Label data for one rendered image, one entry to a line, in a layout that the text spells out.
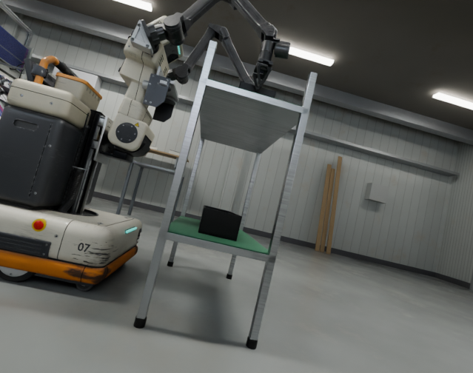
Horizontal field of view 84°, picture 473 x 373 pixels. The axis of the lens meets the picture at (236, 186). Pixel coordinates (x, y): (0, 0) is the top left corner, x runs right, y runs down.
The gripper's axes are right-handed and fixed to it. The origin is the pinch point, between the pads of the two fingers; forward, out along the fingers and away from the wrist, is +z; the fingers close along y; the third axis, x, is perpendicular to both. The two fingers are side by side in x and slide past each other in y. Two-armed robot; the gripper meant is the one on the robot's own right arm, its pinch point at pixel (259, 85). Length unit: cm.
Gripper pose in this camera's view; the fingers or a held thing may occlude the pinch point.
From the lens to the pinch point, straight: 124.1
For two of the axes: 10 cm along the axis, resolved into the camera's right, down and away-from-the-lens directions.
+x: -9.7, -2.3, -1.2
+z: -2.2, 9.7, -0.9
